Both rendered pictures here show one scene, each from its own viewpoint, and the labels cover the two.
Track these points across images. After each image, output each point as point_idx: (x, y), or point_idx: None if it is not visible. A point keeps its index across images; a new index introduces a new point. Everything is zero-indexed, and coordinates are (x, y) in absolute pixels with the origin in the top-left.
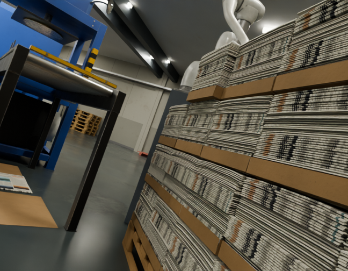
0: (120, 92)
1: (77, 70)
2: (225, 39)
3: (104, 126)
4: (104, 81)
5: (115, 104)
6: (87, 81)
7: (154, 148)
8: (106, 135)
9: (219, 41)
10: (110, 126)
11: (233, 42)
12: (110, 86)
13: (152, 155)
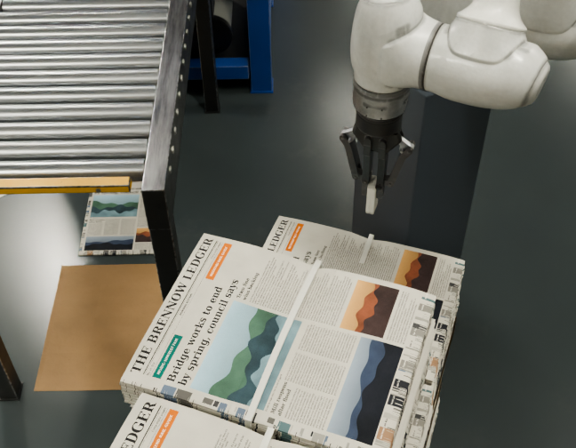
0: (147, 192)
1: (23, 193)
2: (359, 41)
3: (154, 254)
4: (94, 189)
5: (148, 217)
6: (74, 176)
7: (360, 205)
8: (165, 268)
9: (351, 40)
10: (166, 252)
11: (393, 52)
12: (114, 192)
13: (360, 221)
